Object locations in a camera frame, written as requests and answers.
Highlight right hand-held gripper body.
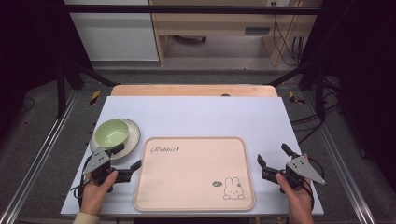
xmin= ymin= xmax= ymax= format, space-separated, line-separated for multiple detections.
xmin=261 ymin=155 xmax=327 ymax=194

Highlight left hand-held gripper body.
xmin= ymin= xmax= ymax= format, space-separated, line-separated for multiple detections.
xmin=82 ymin=147 xmax=133 ymax=189

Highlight green bowl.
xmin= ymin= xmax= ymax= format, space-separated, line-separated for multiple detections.
xmin=93 ymin=119 xmax=131 ymax=149

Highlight cream round plate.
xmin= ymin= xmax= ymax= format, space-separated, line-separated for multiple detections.
xmin=89 ymin=118 xmax=142 ymax=161

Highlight person's right hand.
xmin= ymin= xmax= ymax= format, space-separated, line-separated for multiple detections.
xmin=276 ymin=153 xmax=316 ymax=218

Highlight person's left hand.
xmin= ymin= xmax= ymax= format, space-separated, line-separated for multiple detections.
xmin=79 ymin=170 xmax=120 ymax=217

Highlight yellow black tape marker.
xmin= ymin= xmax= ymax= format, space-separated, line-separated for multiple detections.
xmin=89 ymin=90 xmax=103 ymax=106
xmin=288 ymin=91 xmax=306 ymax=105

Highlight beige tray with rabbit print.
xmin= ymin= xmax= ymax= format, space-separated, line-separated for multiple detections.
xmin=133 ymin=135 xmax=257 ymax=213

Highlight black metal stand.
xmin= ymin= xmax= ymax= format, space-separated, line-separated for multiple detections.
xmin=266 ymin=58 xmax=329 ymax=123
xmin=55 ymin=58 xmax=120 ymax=119

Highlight wooden table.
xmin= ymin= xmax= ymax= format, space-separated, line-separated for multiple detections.
xmin=110 ymin=83 xmax=279 ymax=98

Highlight white cabinet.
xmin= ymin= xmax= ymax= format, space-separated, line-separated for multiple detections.
xmin=63 ymin=0 xmax=160 ymax=63

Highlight black curtain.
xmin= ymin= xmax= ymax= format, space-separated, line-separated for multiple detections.
xmin=298 ymin=0 xmax=396 ymax=190
xmin=0 ymin=0 xmax=94 ymax=139

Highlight dark chair base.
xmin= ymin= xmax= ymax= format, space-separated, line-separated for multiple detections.
xmin=172 ymin=35 xmax=208 ymax=45

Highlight light wooden desk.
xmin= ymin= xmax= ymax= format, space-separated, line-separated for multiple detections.
xmin=148 ymin=0 xmax=323 ymax=67

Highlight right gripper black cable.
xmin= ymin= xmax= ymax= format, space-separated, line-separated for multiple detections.
xmin=306 ymin=156 xmax=326 ymax=208

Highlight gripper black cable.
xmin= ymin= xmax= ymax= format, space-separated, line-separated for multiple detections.
xmin=69 ymin=167 xmax=92 ymax=209
xmin=306 ymin=156 xmax=326 ymax=208

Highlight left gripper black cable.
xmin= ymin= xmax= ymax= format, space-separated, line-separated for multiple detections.
xmin=69 ymin=167 xmax=92 ymax=209

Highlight aluminium floor rail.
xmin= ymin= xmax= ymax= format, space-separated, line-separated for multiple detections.
xmin=0 ymin=90 xmax=80 ymax=224
xmin=303 ymin=91 xmax=378 ymax=224

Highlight black floor cables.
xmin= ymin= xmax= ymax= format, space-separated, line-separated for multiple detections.
xmin=290 ymin=77 xmax=344 ymax=146

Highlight black hanging cables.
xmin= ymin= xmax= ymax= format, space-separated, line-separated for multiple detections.
xmin=271 ymin=1 xmax=305 ymax=67

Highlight black horizontal frame bar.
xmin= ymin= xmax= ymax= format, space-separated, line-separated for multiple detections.
xmin=64 ymin=4 xmax=322 ymax=16

